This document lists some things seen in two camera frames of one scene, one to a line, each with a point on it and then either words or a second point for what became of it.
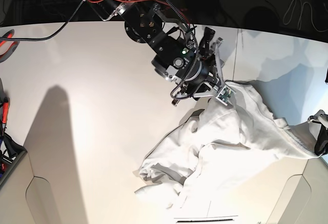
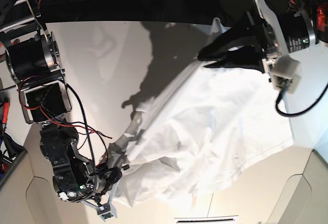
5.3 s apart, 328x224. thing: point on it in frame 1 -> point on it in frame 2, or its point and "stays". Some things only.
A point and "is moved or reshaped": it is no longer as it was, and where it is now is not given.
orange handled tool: [5, 112] stays
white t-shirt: [213, 153] is moved or reshaped
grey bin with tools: [11, 153] stays
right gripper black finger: [321, 144] -> [250, 34]
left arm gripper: [204, 80] -> [100, 180]
